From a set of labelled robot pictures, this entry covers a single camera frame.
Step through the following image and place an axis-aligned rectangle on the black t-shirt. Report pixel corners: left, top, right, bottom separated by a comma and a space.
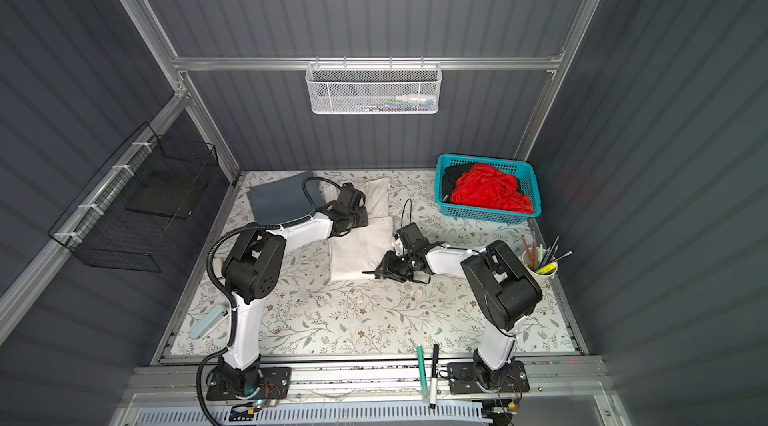
440, 163, 474, 203

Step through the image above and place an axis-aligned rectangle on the white pen cup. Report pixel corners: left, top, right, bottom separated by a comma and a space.
520, 238, 573, 276

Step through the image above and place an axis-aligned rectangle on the white wire mesh basket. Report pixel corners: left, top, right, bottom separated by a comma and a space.
305, 66, 443, 115

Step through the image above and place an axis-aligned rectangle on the white bottle in mesh basket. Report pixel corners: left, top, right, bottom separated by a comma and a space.
395, 94, 437, 107

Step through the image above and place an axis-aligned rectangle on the black marker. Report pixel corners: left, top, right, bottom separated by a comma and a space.
428, 343, 440, 410

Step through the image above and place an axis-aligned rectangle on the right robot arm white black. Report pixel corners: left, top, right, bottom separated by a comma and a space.
367, 222, 543, 391

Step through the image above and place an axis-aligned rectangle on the white t-shirt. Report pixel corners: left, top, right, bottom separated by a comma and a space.
328, 177, 394, 284

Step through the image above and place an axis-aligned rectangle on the teal plastic basket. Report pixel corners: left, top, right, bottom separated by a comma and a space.
435, 153, 542, 224

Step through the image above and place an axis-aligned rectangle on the folded grey-blue t-shirt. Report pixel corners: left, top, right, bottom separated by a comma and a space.
247, 171, 313, 225

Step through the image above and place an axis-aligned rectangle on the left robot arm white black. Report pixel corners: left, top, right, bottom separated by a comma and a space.
206, 176, 368, 398

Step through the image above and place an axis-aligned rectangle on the black corrugated cable conduit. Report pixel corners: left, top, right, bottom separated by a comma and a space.
195, 175, 343, 426

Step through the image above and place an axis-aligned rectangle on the light blue case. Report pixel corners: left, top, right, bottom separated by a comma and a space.
189, 303, 230, 340

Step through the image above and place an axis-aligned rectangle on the black wire wall basket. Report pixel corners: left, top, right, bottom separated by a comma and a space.
48, 129, 227, 273

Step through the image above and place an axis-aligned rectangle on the green marker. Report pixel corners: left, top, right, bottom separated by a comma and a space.
416, 345, 429, 403

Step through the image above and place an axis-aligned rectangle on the red t-shirt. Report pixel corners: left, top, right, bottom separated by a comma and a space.
451, 163, 533, 214

